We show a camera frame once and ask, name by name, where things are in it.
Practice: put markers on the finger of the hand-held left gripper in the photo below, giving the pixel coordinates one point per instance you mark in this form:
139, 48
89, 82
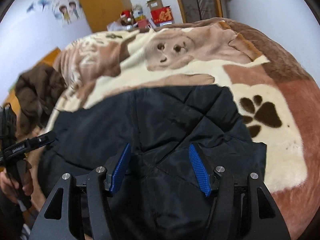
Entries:
45, 138

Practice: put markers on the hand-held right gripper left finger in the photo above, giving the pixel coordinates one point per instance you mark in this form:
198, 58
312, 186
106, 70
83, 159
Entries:
120, 166

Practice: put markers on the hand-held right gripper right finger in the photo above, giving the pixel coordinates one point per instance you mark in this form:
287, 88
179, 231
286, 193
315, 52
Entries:
197, 167

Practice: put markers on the black puffer jacket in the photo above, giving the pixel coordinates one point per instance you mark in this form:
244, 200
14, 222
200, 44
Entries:
162, 120

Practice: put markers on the person's left hand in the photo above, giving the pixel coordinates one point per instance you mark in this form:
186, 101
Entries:
6, 185

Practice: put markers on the brown puffer jacket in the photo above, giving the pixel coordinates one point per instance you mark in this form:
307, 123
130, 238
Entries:
32, 90

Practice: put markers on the brown cream printed blanket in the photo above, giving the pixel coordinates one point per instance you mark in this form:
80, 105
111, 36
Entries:
275, 160

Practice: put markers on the wooden bed headboard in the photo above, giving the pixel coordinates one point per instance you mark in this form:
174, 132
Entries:
47, 57

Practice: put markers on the clear plastic bag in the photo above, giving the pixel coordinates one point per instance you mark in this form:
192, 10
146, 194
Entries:
114, 26

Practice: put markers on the wooden cabinet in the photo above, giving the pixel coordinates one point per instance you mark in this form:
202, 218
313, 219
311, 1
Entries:
105, 7

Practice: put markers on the plush toy with santa hat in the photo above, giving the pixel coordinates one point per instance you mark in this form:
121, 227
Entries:
125, 16

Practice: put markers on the red gift box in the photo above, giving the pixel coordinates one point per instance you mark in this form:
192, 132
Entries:
162, 16

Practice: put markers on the white jar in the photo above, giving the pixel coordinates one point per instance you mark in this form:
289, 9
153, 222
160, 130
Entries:
138, 10

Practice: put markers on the open cardboard box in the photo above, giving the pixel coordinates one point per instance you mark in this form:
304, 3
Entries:
153, 3

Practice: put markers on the cartoon wall poster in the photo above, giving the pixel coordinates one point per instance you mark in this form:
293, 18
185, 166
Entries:
66, 11

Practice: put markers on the blue wall sticker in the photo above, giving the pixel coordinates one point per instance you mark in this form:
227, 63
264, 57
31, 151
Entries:
45, 3
31, 6

